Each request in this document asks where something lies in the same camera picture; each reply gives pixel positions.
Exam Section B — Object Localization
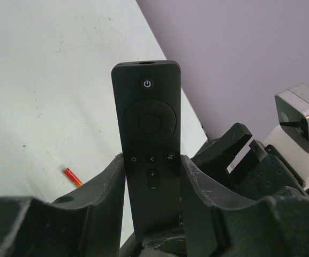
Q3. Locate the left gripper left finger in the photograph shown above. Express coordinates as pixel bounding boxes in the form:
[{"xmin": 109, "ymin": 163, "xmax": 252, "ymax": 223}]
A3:
[{"xmin": 53, "ymin": 154, "xmax": 125, "ymax": 256}]

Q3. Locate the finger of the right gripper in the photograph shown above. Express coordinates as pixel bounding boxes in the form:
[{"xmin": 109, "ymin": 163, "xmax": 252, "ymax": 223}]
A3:
[
  {"xmin": 141, "ymin": 227, "xmax": 186, "ymax": 256},
  {"xmin": 192, "ymin": 123, "xmax": 252, "ymax": 187}
]

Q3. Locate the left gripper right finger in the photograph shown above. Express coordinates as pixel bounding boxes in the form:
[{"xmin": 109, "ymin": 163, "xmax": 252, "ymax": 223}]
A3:
[{"xmin": 180, "ymin": 155, "xmax": 254, "ymax": 256}]

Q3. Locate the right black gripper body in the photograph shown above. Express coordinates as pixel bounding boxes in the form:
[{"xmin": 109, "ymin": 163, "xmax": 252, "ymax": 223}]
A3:
[{"xmin": 234, "ymin": 140, "xmax": 308, "ymax": 200}]

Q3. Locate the black remote control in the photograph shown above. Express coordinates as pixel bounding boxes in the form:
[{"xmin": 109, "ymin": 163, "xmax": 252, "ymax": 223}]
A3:
[{"xmin": 111, "ymin": 60, "xmax": 182, "ymax": 241}]

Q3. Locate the red orange battery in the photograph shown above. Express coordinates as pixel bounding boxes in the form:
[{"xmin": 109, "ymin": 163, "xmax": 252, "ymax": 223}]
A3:
[{"xmin": 63, "ymin": 168, "xmax": 83, "ymax": 187}]

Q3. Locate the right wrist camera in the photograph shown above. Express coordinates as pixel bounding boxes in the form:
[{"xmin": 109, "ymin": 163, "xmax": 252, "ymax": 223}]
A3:
[{"xmin": 261, "ymin": 83, "xmax": 309, "ymax": 188}]

